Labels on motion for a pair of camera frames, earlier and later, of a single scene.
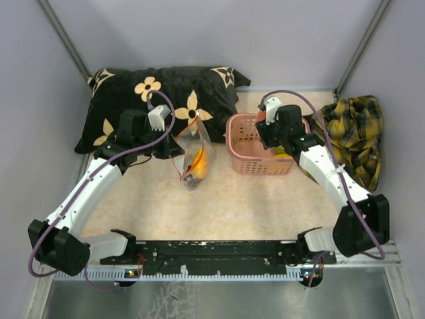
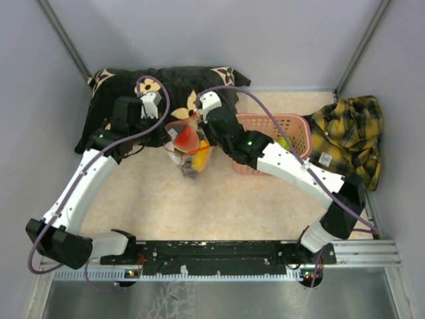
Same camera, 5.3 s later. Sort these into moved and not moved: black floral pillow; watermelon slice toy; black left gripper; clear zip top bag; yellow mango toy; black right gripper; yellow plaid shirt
Moved: black right gripper; yellow mango toy; black left gripper; clear zip top bag; watermelon slice toy
Not moved: yellow plaid shirt; black floral pillow
